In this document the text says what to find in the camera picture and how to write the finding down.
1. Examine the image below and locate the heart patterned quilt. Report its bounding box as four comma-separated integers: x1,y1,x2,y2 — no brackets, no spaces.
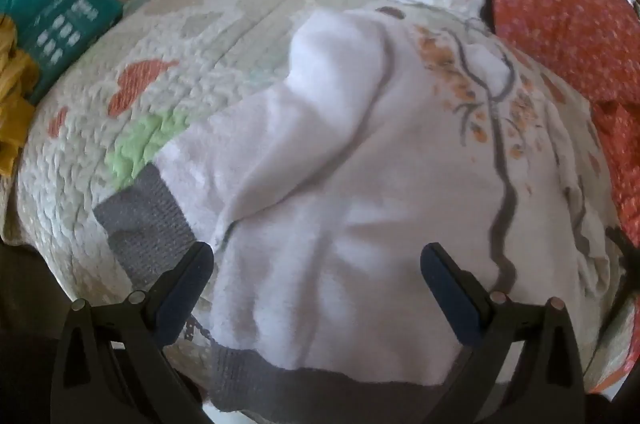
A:
0,0,640,405

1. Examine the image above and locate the red dotted cloth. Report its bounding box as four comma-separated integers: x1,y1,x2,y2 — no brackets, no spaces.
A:
482,0,640,249

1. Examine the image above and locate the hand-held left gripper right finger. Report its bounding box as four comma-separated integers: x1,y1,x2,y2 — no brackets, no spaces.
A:
420,242,586,424

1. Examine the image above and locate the green plastic package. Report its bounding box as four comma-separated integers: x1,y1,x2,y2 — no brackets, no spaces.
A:
0,0,126,100

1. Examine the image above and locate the white sweater with tree print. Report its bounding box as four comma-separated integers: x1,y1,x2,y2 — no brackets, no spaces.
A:
95,6,621,415

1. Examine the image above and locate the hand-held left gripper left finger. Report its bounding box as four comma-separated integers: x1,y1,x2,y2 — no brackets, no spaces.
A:
50,241,216,424

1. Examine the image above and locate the yellow striped garment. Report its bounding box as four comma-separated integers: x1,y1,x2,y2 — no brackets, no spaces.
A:
0,11,40,179

